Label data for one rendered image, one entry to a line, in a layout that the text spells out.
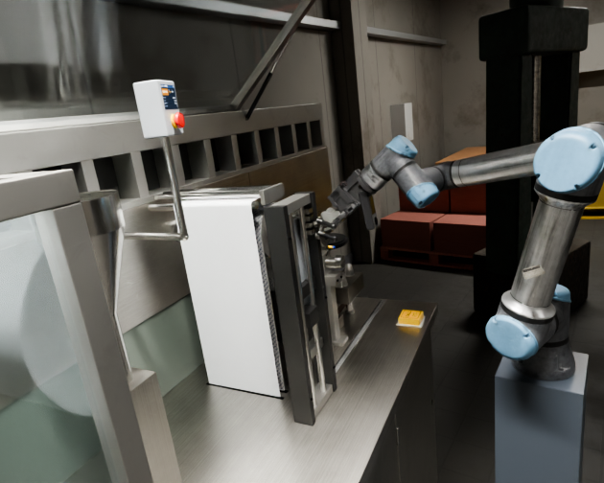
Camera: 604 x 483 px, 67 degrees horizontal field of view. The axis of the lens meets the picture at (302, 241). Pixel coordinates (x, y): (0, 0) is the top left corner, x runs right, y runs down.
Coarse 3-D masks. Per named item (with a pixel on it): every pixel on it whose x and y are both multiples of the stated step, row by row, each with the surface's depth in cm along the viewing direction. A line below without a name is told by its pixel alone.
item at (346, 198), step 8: (352, 176) 130; (360, 176) 127; (344, 184) 132; (352, 184) 129; (360, 184) 126; (336, 192) 131; (344, 192) 129; (352, 192) 130; (368, 192) 127; (376, 192) 128; (336, 200) 132; (344, 200) 130; (352, 200) 129; (344, 208) 130; (352, 208) 130
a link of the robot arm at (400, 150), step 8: (400, 136) 120; (392, 144) 120; (400, 144) 118; (408, 144) 120; (384, 152) 121; (392, 152) 120; (400, 152) 119; (408, 152) 118; (416, 152) 120; (376, 160) 123; (384, 160) 121; (392, 160) 120; (400, 160) 119; (408, 160) 119; (376, 168) 123; (384, 168) 122; (392, 168) 120; (384, 176) 123; (392, 176) 122
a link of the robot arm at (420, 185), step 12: (408, 168) 118; (420, 168) 120; (432, 168) 123; (396, 180) 121; (408, 180) 118; (420, 180) 117; (432, 180) 119; (408, 192) 118; (420, 192) 116; (432, 192) 116; (420, 204) 118
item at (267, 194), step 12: (168, 192) 126; (180, 192) 124; (192, 192) 122; (204, 192) 120; (216, 192) 118; (228, 192) 113; (240, 192) 111; (252, 192) 110; (264, 192) 107; (276, 192) 113; (264, 204) 108
